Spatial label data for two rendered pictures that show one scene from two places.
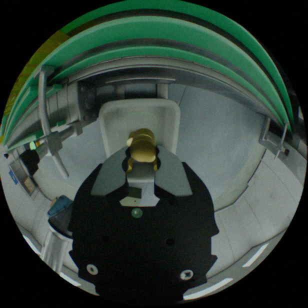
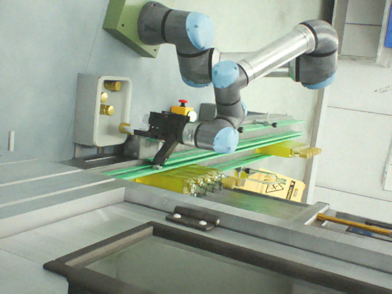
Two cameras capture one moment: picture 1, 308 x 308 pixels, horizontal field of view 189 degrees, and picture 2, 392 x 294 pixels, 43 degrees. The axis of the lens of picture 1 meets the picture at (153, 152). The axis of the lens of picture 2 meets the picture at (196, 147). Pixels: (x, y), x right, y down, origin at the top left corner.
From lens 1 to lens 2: 1.54 m
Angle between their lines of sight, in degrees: 75
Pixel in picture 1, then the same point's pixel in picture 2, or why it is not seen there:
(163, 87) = (78, 153)
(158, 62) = (112, 167)
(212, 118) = (36, 133)
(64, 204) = (186, 80)
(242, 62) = not seen: hidden behind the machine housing
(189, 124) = (58, 121)
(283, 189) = not seen: outside the picture
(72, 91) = (141, 154)
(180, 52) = (114, 172)
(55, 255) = not seen: hidden behind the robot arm
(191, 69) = (101, 167)
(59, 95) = (147, 154)
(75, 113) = (142, 142)
